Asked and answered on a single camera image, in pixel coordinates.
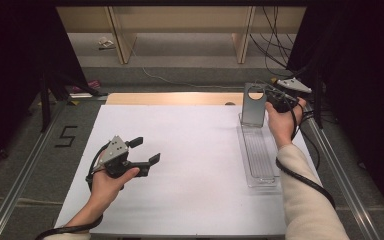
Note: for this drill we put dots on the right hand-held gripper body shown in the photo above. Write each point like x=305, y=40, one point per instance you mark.
x=285, y=101

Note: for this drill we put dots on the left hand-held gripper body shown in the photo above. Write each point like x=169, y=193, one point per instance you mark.
x=116, y=156

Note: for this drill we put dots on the grey phone case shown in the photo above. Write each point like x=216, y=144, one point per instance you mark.
x=253, y=111

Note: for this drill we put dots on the clear plastic tray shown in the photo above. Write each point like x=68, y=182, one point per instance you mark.
x=260, y=156

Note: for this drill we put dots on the person's right hand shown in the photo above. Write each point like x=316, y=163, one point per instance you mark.
x=285, y=128

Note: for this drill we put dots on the person's left hand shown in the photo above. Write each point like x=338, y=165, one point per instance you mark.
x=105, y=191

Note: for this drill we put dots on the white table mat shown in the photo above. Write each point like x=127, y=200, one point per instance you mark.
x=193, y=186

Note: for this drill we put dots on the pink object on floor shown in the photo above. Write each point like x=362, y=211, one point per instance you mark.
x=91, y=85

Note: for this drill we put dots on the dark curtain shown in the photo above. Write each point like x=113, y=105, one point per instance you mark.
x=363, y=83
x=13, y=66

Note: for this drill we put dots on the crumpled white paper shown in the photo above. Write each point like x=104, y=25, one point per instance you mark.
x=106, y=42

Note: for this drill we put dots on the light wooden shelf unit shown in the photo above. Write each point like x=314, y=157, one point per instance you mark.
x=180, y=20

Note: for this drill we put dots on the aluminium floor rail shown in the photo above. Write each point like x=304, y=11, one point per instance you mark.
x=20, y=186
x=353, y=200

